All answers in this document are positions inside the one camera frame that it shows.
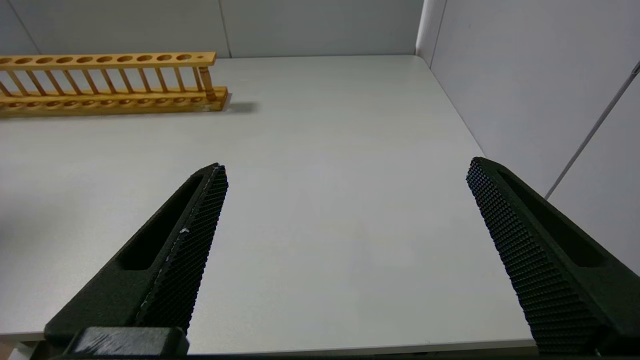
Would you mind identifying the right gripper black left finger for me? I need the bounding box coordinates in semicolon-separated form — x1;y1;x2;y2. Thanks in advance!
44;163;229;346

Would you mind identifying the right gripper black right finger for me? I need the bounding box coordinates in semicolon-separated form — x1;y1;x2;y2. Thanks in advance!
466;157;640;360

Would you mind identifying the wooden test tube rack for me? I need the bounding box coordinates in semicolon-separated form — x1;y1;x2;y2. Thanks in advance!
0;51;229;119

